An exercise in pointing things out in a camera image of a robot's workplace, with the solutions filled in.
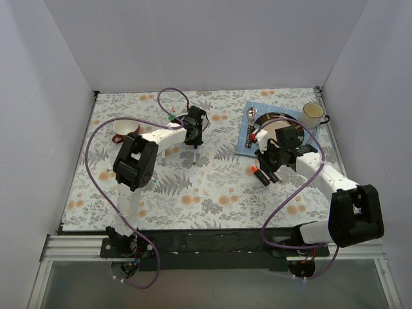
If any black orange highlighter body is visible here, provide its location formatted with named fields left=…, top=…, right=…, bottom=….
left=252, top=166, right=270, bottom=187

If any blue cap marker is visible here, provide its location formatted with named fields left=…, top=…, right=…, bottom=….
left=193, top=145, right=198, bottom=165

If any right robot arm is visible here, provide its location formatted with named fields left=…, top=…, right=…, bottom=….
left=252, top=126, right=384, bottom=256

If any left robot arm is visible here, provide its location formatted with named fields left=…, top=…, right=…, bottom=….
left=106, top=106, right=207, bottom=258

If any dark rimmed cream plate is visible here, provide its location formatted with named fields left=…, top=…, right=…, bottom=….
left=252, top=112, right=305, bottom=144

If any blue checked placemat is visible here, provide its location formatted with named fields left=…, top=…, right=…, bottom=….
left=235, top=101, right=320, bottom=158

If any metal spoon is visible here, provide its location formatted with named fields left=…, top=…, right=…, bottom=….
left=247, top=107, right=257, bottom=128

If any cream enamel mug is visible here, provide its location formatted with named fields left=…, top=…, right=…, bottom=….
left=299, top=102, right=330, bottom=129

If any floral tablecloth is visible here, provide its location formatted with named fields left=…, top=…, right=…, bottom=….
left=62, top=88, right=329, bottom=232

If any red white mug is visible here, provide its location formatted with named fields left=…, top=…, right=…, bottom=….
left=112, top=115, right=140, bottom=144

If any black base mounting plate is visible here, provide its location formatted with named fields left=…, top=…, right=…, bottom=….
left=100, top=227, right=311, bottom=271

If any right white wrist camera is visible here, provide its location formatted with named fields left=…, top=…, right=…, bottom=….
left=254, top=129, right=269, bottom=154

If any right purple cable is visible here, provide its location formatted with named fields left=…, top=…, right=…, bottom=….
left=254, top=117, right=341, bottom=280

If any aluminium frame rail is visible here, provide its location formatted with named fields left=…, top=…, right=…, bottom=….
left=28, top=234, right=402, bottom=308

